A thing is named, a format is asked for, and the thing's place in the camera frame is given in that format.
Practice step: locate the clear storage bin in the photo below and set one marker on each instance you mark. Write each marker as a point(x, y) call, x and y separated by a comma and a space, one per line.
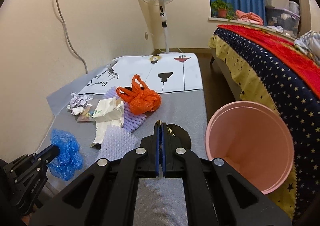
point(284, 18)

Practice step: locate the purple foam net sheet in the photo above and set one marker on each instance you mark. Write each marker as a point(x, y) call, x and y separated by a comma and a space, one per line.
point(131, 121)

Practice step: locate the navy star bedsheet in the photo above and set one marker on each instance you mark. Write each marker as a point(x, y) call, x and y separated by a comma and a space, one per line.
point(299, 109)

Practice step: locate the clear zip bag with items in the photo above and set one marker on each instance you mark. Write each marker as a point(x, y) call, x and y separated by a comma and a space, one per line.
point(86, 115)

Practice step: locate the blue plastic bag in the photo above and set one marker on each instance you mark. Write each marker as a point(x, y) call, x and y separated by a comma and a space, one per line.
point(69, 159)

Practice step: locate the pink trash bin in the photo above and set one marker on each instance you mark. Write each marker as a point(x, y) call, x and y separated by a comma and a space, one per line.
point(254, 140)

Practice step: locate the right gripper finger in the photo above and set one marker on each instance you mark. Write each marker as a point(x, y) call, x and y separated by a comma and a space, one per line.
point(156, 135)
point(163, 148)

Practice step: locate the white bubble foam sheet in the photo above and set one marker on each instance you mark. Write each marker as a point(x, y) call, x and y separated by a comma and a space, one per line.
point(117, 142)

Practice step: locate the white cardboard box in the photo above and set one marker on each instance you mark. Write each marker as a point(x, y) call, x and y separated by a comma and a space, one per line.
point(284, 4)

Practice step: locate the black gold scrunchie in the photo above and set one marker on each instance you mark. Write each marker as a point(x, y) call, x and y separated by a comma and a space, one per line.
point(180, 133)

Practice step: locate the orange plastic bag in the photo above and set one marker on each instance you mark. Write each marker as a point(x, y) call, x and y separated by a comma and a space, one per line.
point(140, 98)

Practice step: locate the white paper ball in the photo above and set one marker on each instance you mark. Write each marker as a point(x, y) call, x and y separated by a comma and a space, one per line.
point(78, 103)

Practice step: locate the plaid striped quilt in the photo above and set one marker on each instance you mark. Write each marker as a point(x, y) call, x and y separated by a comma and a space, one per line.
point(309, 45)

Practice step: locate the white printed cloth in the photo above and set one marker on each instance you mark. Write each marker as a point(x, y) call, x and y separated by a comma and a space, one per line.
point(163, 73)

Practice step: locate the yellow star bed skirt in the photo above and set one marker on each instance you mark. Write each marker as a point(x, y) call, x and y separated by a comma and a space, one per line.
point(248, 81)

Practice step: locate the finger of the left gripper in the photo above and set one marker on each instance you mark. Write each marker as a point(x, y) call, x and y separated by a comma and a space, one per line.
point(47, 155)

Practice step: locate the white paper bag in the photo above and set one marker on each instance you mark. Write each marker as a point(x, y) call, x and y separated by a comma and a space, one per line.
point(107, 113)

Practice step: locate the potted green plant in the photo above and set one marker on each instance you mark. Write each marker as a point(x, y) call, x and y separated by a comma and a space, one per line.
point(222, 9)

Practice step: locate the pink folded clothes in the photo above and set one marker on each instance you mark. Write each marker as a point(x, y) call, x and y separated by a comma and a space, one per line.
point(249, 17)

